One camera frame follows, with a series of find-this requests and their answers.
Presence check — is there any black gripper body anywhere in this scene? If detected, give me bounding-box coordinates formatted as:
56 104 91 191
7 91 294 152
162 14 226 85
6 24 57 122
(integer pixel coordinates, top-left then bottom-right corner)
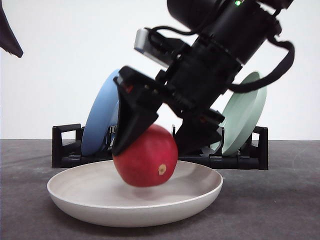
114 38 242 120

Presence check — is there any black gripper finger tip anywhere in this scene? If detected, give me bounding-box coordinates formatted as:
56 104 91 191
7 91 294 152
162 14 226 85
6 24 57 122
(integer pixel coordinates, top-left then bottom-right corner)
0 0 24 58

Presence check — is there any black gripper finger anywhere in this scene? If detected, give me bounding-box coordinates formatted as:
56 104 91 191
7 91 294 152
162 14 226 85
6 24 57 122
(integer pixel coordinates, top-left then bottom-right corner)
175 107 225 156
112 65 159 156

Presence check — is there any white plate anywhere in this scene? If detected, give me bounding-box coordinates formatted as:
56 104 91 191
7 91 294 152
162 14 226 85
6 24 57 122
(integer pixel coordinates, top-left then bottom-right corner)
47 161 224 227

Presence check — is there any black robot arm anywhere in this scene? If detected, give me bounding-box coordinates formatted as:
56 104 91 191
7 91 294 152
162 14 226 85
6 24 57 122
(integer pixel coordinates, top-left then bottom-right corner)
113 0 292 155

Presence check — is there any blue plate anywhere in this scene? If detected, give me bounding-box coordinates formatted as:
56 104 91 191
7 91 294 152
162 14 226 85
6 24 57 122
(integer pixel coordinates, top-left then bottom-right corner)
82 69 120 156

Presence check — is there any green plate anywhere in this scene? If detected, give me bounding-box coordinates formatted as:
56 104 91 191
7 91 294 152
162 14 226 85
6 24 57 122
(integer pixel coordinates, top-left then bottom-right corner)
211 72 267 156

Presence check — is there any black dish rack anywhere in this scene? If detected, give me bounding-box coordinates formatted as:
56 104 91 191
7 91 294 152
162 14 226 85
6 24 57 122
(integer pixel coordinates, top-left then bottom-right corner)
52 123 269 171

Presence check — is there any black cable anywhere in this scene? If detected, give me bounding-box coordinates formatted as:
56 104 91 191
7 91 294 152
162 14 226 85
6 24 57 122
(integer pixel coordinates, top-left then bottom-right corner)
227 36 295 93

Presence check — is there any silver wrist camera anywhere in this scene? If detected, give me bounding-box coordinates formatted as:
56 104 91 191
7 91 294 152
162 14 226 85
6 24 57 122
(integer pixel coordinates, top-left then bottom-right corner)
134 28 177 68

